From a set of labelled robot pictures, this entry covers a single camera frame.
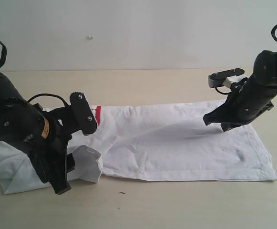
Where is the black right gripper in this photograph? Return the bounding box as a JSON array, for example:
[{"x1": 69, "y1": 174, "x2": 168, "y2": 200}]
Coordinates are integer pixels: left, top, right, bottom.
[{"x1": 203, "y1": 77, "x2": 274, "y2": 132}]

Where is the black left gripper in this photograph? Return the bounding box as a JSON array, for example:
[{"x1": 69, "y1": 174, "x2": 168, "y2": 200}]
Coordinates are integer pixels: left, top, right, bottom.
[{"x1": 23, "y1": 104, "x2": 72, "y2": 195}]

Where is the white t-shirt red lettering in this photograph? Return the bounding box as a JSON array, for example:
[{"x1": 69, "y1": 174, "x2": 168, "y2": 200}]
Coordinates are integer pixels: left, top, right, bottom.
[{"x1": 0, "y1": 99, "x2": 277, "y2": 195}]

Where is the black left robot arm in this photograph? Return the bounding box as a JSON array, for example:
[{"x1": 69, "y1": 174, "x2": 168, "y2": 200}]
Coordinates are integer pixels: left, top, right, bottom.
[{"x1": 0, "y1": 73, "x2": 71, "y2": 195}]

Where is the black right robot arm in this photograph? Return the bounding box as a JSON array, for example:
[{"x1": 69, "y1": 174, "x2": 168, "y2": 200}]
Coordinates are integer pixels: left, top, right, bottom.
[{"x1": 203, "y1": 51, "x2": 277, "y2": 131}]

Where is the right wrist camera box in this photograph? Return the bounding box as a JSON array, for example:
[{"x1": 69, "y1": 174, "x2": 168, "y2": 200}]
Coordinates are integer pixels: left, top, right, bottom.
[{"x1": 208, "y1": 68, "x2": 245, "y2": 88}]

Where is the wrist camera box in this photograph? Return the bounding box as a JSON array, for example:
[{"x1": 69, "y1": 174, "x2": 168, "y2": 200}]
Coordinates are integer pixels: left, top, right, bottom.
[
  {"x1": 208, "y1": 68, "x2": 245, "y2": 88},
  {"x1": 70, "y1": 92, "x2": 97, "y2": 135}
]

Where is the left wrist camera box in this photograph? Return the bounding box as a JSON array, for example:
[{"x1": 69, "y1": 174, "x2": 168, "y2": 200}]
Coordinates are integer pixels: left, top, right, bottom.
[{"x1": 70, "y1": 92, "x2": 97, "y2": 135}]

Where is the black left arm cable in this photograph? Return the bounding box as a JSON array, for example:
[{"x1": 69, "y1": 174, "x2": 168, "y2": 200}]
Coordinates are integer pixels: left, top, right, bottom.
[{"x1": 0, "y1": 35, "x2": 70, "y2": 148}]

